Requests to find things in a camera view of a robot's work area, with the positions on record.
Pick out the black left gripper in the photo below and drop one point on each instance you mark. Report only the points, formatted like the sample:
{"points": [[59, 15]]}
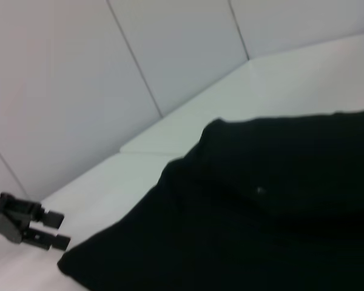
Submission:
{"points": [[9, 216]]}

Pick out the black t-shirt with FREE print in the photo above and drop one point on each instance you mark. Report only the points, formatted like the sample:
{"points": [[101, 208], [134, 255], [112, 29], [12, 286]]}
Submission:
{"points": [[245, 212]]}

